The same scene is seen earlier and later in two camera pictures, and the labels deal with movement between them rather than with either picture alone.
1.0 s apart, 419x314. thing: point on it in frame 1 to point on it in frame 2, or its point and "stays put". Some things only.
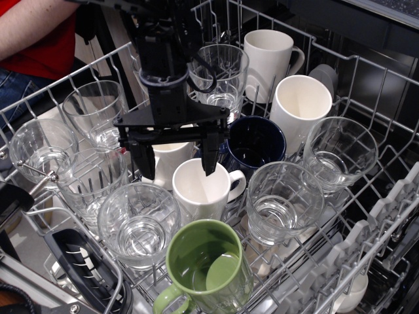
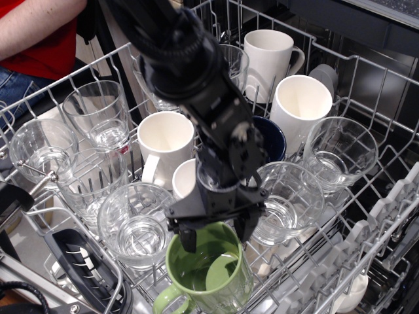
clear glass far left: x=39 y=150 stays put
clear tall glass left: x=93 y=107 stays put
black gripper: x=172 y=116 to x=233 y=155
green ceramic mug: x=205 y=263 stays put
